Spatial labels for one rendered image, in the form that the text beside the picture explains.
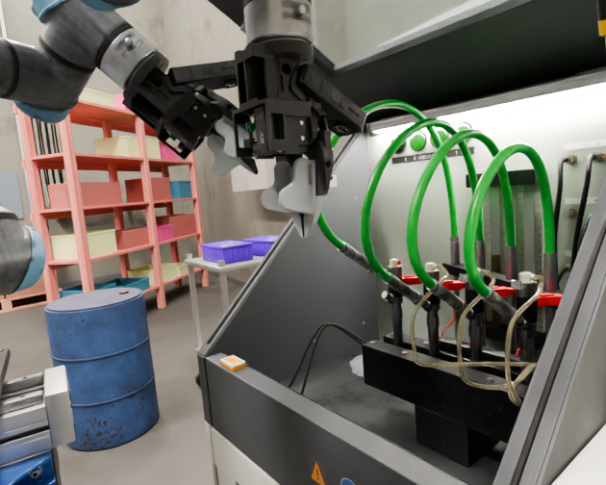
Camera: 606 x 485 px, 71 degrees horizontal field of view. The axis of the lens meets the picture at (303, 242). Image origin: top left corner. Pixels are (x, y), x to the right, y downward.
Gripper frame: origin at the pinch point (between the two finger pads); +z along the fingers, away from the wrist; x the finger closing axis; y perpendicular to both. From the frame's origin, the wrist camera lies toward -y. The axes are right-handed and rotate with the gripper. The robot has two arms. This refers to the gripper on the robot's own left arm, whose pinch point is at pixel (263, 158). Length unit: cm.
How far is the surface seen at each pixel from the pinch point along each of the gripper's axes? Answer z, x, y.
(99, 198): -82, -408, -52
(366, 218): 16.7, 7.6, 0.3
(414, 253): 22.7, 14.1, 3.0
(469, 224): 22.8, 22.1, -0.2
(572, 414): 41, 28, 13
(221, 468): 36, -37, 44
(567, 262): 57, 6, -23
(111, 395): 25, -197, 64
